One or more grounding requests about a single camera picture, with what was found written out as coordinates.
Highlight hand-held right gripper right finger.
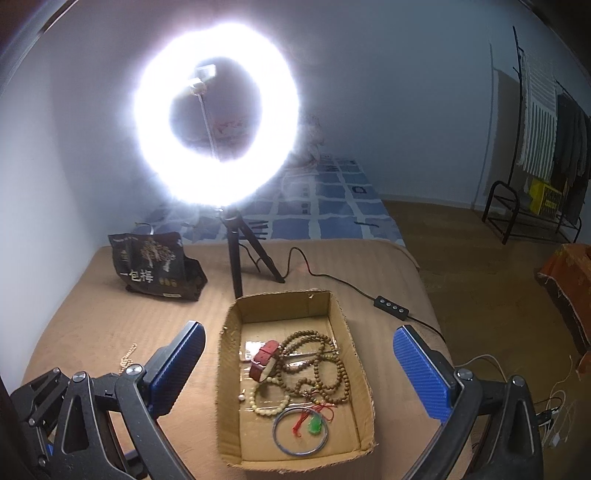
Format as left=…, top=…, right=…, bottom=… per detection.
left=392, top=324, right=544, bottom=480

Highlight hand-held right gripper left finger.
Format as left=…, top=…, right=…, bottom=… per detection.
left=52, top=320, right=207, bottom=480

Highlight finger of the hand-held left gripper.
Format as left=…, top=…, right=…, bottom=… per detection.
left=9, top=367, right=75, bottom=444

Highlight white pearl bracelet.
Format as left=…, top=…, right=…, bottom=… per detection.
left=119, top=342, right=139, bottom=376

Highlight cardboard box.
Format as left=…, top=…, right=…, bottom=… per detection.
left=216, top=289, right=376, bottom=467

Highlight cream bead bracelet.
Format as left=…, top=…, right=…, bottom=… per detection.
left=239, top=376, right=291, bottom=416

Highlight long brown bead necklace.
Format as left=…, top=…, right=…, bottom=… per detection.
left=274, top=329, right=352, bottom=407

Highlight red strap wristwatch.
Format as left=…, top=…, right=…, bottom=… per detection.
left=249, top=340, right=283, bottom=383

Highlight green pendant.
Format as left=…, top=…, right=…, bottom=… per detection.
left=292, top=401, right=335, bottom=437

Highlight blue bangle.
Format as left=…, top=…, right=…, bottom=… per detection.
left=272, top=407, right=329, bottom=457

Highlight black printed snack bag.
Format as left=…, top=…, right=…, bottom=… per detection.
left=107, top=231, right=208, bottom=303

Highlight black tripod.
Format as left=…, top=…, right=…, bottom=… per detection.
left=215, top=205, right=286, bottom=300

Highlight orange cloth covered box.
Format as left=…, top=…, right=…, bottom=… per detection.
left=536, top=244, right=591, bottom=356

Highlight black clothes rack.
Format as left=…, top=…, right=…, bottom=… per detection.
left=482, top=25, right=591, bottom=245

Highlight blue patterned bedsheet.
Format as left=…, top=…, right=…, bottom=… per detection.
left=143, top=154, right=407, bottom=243

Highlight yellow crate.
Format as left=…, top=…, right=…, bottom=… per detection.
left=526, top=178, right=565, bottom=217

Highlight dark hanging clothes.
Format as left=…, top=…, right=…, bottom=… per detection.
left=551, top=92, right=591, bottom=222

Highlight striped towel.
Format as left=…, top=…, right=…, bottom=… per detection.
left=516, top=48, right=559, bottom=176

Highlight phone clamp on pole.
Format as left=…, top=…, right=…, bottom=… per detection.
left=187, top=62, right=222, bottom=162

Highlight black cable with controller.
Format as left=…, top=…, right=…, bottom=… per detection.
left=240, top=247, right=446, bottom=344

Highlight floor cables and chargers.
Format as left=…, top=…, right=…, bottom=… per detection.
left=455, top=353, right=583, bottom=448

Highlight white ring light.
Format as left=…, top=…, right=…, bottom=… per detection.
left=131, top=18, right=301, bottom=206

